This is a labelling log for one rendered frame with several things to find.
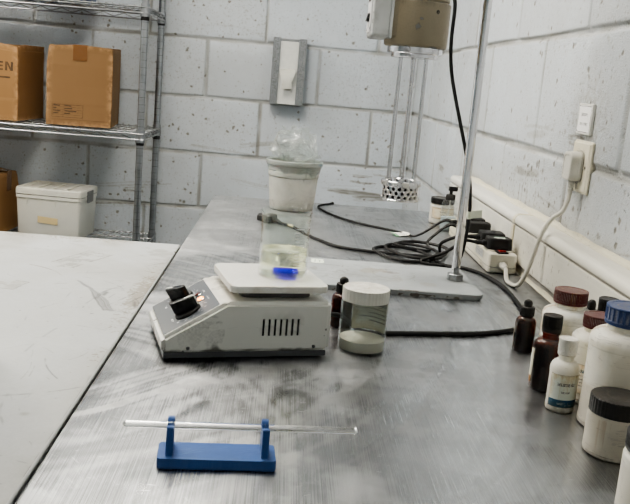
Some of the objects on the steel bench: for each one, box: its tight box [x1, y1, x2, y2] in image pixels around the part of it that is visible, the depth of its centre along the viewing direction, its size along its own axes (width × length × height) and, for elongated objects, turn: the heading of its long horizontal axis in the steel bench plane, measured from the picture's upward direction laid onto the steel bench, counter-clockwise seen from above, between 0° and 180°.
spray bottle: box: [439, 186, 458, 232], centre depth 201 cm, size 4×4×11 cm
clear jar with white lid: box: [337, 282, 390, 356], centre depth 106 cm, size 6×6×8 cm
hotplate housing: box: [149, 276, 332, 358], centre depth 104 cm, size 22×13×8 cm, turn 85°
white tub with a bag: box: [266, 125, 323, 211], centre depth 213 cm, size 14×14×21 cm
